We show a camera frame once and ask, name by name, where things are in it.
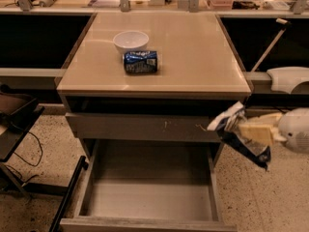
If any open grey middle drawer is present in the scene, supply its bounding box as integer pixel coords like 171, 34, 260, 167
60, 140, 238, 232

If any white ceramic bowl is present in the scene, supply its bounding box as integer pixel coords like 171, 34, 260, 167
113, 31, 149, 54

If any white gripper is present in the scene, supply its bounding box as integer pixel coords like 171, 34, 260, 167
239, 108, 309, 154

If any blue soda can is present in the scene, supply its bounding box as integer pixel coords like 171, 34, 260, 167
123, 50, 158, 74

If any grey drawer cabinet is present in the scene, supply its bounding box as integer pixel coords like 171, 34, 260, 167
57, 11, 251, 156

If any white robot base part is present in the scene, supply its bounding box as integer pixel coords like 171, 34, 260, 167
267, 67, 309, 94

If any black cart left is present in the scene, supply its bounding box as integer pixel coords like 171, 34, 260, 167
0, 84, 44, 198

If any black cable on floor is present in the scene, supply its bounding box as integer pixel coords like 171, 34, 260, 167
3, 130, 43, 186

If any black bar handle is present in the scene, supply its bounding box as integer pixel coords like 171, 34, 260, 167
48, 156, 88, 232

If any closed grey top drawer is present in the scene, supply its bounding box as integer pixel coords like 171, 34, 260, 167
66, 113, 220, 143

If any blue chip bag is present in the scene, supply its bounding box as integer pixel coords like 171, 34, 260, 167
207, 101, 271, 170

